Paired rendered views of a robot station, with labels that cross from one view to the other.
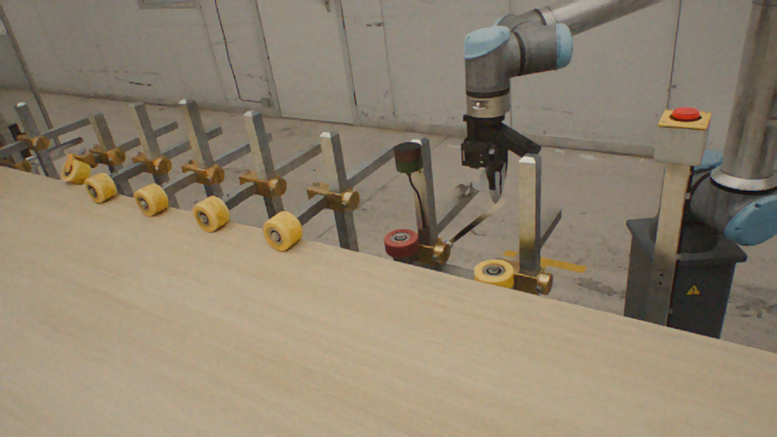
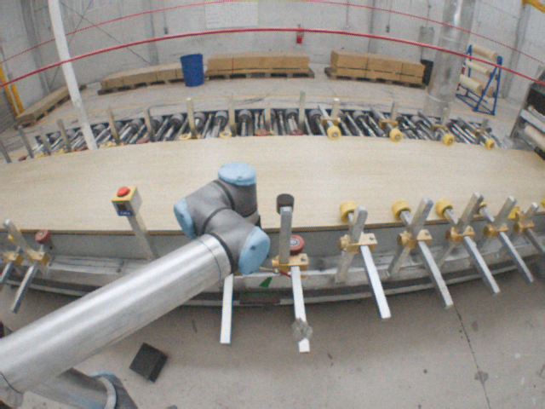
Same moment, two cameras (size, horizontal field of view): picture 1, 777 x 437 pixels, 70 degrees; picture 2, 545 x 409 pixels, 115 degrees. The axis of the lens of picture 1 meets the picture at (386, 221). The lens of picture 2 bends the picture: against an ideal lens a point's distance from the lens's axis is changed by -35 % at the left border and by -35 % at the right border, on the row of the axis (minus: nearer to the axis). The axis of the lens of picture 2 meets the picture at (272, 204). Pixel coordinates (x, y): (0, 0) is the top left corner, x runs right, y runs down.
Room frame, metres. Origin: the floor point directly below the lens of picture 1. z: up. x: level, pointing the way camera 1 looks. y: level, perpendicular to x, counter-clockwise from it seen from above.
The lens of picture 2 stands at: (1.60, -0.51, 1.69)
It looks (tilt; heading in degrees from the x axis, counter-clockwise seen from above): 42 degrees down; 142
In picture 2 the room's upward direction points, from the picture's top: straight up
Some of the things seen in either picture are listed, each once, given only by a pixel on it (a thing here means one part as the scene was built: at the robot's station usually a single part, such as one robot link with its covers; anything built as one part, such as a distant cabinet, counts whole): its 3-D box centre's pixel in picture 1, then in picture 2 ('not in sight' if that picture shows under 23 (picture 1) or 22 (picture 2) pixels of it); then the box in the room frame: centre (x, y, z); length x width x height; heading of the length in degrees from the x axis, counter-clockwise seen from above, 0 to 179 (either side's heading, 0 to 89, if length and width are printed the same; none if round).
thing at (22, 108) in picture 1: (45, 160); not in sight; (2.18, 1.32, 0.87); 0.04 x 0.04 x 0.48; 54
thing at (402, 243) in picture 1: (402, 256); (292, 250); (1.13, -0.03, 0.85); 0.08 x 0.08 x 0.11
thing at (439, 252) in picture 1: (421, 248); (289, 262); (1.16, -0.07, 0.85); 0.14 x 0.06 x 0.05; 54
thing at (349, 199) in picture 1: (333, 197); (357, 243); (1.31, 0.13, 0.95); 0.14 x 0.06 x 0.05; 54
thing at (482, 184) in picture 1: (486, 186); not in sight; (1.13, -0.23, 1.01); 0.06 x 0.03 x 0.09; 54
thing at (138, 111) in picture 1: (159, 172); (489, 235); (1.74, 0.72, 0.92); 0.04 x 0.04 x 0.48; 54
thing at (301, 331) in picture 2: (463, 188); (302, 328); (1.40, -0.23, 0.87); 0.09 x 0.07 x 0.02; 144
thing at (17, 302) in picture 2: not in sight; (31, 273); (0.52, -1.13, 0.84); 0.44 x 0.03 x 0.04; 144
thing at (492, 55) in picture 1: (488, 61); (238, 188); (1.14, -0.25, 1.28); 0.10 x 0.09 x 0.12; 99
